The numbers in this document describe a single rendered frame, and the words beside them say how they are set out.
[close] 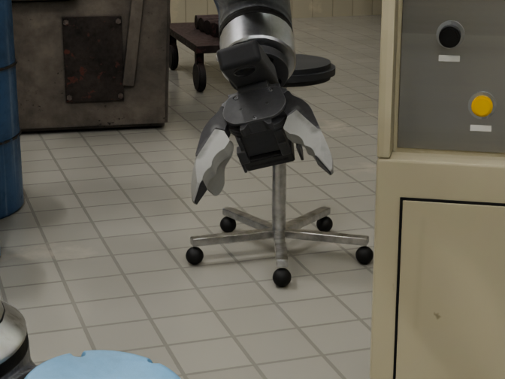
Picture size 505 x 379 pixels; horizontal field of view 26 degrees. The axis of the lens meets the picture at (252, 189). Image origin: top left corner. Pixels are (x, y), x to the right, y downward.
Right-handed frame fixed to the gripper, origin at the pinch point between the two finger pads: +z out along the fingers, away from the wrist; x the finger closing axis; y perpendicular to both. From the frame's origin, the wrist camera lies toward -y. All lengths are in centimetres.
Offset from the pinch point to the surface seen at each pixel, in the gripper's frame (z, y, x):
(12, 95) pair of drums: -229, 178, 141
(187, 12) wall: -673, 518, 186
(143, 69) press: -337, 275, 127
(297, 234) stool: -158, 210, 40
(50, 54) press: -336, 251, 167
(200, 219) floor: -192, 230, 82
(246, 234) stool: -158, 203, 57
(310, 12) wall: -697, 572, 86
